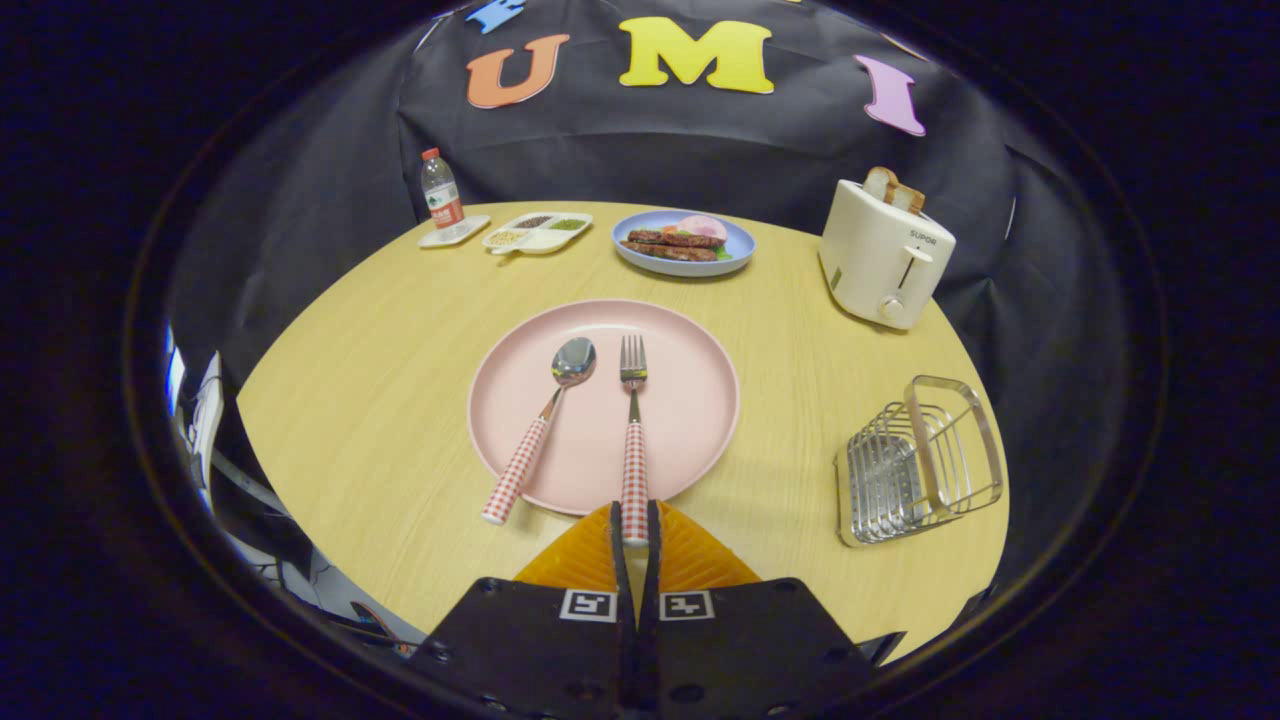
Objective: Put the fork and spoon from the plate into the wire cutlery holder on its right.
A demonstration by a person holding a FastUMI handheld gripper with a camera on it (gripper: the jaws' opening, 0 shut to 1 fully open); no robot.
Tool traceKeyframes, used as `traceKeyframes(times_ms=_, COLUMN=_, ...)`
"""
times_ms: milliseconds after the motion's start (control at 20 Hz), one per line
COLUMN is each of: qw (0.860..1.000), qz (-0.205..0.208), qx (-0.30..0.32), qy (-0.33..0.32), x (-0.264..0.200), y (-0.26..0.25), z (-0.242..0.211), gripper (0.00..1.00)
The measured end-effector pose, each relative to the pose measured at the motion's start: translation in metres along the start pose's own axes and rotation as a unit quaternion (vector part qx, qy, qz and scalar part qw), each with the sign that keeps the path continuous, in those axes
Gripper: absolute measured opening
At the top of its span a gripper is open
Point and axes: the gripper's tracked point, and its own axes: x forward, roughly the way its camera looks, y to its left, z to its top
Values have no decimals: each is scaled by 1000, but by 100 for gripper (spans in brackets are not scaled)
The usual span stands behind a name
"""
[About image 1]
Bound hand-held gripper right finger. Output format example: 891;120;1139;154
640;500;906;720

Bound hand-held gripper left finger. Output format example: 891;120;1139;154
405;500;641;720

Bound fork with checkered handle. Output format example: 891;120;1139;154
618;334;651;548

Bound spoon with checkered handle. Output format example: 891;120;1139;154
480;336;598;527

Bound pink plate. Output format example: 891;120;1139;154
467;299;741;517

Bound blue plate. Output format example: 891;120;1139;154
611;209;757;278

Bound brown meat strip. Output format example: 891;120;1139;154
618;241;719;263
627;229;726;249

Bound white divided condiment dish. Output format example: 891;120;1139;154
482;211;594;256

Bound cream toaster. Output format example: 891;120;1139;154
818;178;957;332

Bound white device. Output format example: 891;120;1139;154
188;350;226;491

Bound small white coaster tray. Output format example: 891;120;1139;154
418;214;492;249

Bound clear water bottle red label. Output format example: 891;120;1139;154
420;148;467;241

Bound metal wire rack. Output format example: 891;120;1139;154
835;375;1005;548

